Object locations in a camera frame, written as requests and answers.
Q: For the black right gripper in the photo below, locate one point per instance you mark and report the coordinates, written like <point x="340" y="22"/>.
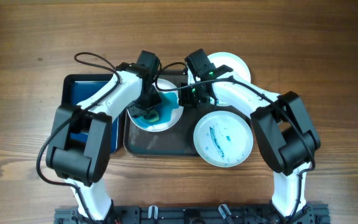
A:
<point x="188" y="99"/>

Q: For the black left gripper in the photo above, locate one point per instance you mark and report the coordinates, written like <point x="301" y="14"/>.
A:
<point x="135" y="114"/>

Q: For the yellow green round sponge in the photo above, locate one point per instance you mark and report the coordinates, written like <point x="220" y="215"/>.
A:
<point x="152" y="116"/>

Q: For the white plate blue puddle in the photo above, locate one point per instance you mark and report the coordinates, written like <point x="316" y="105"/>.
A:
<point x="169" y="112"/>

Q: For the white plate long blue streak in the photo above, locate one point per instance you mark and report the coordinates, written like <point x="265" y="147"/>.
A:
<point x="223" y="139"/>

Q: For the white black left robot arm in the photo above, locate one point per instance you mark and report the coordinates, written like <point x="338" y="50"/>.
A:
<point x="78" y="148"/>

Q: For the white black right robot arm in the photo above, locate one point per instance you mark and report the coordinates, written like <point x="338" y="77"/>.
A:
<point x="285" y="134"/>

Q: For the dark brown serving tray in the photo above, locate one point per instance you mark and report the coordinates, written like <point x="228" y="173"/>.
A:
<point x="175" y="141"/>

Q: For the blue water tray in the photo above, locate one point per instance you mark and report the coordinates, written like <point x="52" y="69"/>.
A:
<point x="79" y="87"/>

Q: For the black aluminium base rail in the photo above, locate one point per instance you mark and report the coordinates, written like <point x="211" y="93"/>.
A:
<point x="256" y="213"/>

